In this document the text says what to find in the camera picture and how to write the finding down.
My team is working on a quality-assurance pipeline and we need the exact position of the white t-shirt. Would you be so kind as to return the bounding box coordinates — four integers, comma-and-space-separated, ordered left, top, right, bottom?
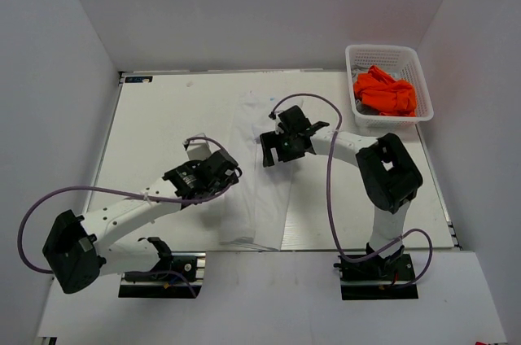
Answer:
219, 92, 293, 251

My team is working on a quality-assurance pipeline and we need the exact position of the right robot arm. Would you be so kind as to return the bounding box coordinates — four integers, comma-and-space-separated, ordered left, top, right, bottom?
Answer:
260, 106, 423, 279

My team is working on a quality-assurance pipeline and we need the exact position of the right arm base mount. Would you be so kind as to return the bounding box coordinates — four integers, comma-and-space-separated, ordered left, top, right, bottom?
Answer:
333, 254, 418, 301

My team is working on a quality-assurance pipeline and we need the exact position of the blue table label sticker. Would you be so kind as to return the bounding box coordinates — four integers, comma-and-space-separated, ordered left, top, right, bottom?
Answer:
124, 76, 153, 83

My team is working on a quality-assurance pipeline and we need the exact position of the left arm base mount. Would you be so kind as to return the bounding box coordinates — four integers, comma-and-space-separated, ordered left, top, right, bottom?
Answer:
118, 237, 206, 299

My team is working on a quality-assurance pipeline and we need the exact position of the white plastic laundry basket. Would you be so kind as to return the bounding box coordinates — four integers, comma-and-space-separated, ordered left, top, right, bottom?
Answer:
345, 44, 434, 129

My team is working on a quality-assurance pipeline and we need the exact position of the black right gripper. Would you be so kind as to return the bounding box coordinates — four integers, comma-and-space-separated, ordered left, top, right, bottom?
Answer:
261, 129, 307, 168

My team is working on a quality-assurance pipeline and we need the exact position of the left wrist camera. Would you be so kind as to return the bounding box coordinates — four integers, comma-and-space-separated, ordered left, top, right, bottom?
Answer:
183, 134, 212, 161

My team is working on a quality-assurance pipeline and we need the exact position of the orange t-shirt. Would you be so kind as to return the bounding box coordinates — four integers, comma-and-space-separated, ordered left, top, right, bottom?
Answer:
353, 65, 417, 117

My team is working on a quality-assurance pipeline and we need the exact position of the grey t-shirt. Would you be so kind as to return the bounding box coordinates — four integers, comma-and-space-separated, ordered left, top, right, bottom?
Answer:
351, 68, 369, 83

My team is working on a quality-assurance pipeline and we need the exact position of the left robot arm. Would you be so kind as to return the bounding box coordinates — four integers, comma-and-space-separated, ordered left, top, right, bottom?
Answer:
42, 150, 242, 295

